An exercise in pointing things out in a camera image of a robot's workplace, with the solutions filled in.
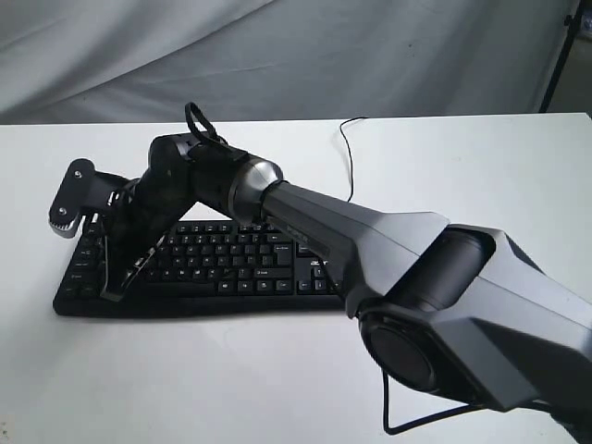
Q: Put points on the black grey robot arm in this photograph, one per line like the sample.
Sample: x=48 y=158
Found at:
x=455 y=311

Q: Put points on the black Acer computer keyboard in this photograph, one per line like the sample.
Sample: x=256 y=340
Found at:
x=202 y=268

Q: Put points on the black tripod stand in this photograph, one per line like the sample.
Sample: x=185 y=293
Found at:
x=572 y=23

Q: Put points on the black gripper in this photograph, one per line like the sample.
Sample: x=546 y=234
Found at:
x=136 y=224

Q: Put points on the grey backdrop cloth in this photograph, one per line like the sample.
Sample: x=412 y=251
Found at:
x=142 y=61

